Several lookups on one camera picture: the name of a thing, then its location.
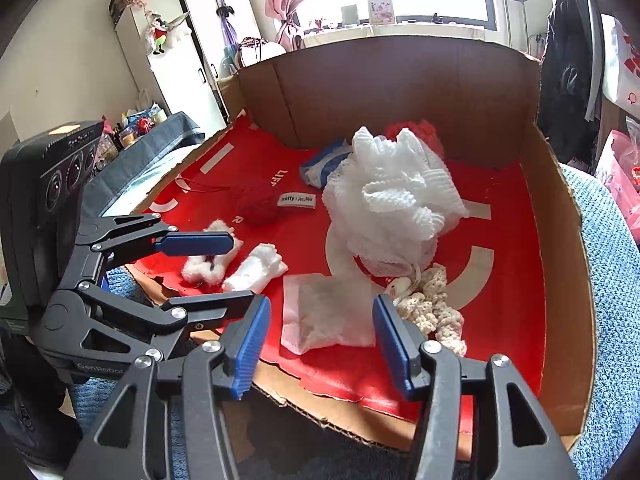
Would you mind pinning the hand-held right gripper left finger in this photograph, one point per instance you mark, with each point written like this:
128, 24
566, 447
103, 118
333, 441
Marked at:
250, 345

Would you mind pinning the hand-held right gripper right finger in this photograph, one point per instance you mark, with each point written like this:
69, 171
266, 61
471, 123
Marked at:
395, 345

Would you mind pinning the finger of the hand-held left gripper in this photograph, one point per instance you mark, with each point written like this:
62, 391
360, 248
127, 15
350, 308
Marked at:
215, 305
195, 242

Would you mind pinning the white fluffy pompom red marks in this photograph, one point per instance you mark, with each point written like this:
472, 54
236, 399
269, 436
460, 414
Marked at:
200, 270

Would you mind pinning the cream crochet scrunchie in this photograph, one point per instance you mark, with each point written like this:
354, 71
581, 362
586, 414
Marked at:
435, 310

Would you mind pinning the white fluffy roll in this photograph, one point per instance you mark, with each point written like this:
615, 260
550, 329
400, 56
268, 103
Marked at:
255, 270

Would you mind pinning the red yarn ball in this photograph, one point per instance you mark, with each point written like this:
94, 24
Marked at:
257, 205

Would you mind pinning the white translucent packet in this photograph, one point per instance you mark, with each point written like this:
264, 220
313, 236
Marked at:
325, 315

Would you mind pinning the cardboard box with red lining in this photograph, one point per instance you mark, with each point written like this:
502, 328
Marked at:
500, 260

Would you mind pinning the white mesh bath loofah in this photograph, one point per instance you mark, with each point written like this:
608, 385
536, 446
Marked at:
395, 200

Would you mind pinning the light teal bed sheet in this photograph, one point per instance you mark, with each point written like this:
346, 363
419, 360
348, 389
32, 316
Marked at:
145, 180

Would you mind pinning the desk with dark cloth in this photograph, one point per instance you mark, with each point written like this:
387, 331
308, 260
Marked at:
150, 145

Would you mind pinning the group of bottles and jars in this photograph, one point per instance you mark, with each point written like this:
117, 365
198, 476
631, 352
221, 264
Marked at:
135, 130

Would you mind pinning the blue and white cloth item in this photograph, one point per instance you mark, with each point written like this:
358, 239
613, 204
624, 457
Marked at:
320, 162

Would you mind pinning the white wardrobe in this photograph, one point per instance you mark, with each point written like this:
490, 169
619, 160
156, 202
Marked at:
175, 70

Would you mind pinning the white chair with bags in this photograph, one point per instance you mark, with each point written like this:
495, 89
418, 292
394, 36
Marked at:
270, 50

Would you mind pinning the hanging plush toy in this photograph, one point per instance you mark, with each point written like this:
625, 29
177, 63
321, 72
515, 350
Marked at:
160, 35

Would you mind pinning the purple hanging scarf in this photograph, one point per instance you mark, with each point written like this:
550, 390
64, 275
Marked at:
230, 35

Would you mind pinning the red mesh pouch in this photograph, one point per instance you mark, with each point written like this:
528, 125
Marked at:
430, 135

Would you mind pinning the small potted plant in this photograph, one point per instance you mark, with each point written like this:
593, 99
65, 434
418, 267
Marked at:
319, 25

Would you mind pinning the pink plastic bag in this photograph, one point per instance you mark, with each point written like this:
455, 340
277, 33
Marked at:
617, 175

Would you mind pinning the printed card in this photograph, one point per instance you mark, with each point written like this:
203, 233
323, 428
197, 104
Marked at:
380, 10

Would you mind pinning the dark hanging clothes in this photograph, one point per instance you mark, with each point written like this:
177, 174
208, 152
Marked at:
565, 85

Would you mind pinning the metal crutch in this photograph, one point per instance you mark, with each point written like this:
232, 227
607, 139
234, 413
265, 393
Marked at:
507, 20

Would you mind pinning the white paper bag red print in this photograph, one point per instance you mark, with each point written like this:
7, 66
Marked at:
620, 70

